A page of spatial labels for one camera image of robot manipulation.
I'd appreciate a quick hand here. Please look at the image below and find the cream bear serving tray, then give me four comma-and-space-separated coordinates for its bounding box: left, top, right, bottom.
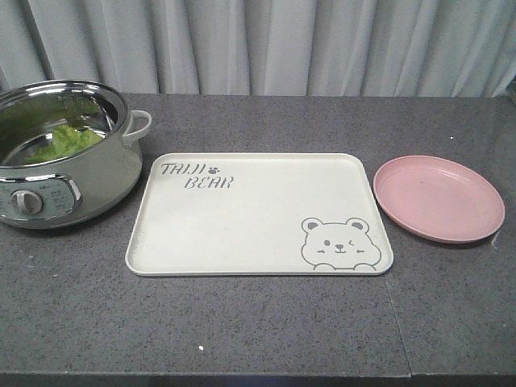
126, 153, 393, 276

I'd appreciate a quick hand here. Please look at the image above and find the pink round plate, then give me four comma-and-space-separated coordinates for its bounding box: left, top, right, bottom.
373, 155, 505, 243

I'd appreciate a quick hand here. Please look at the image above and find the green lettuce leaf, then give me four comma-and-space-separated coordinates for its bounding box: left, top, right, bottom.
25, 124, 104, 164

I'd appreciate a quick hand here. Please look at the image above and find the white pleated curtain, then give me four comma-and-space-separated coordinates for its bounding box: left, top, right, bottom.
1, 1, 515, 97

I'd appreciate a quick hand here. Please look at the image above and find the pale green electric pot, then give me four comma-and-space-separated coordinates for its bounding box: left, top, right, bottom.
1, 80, 152, 229

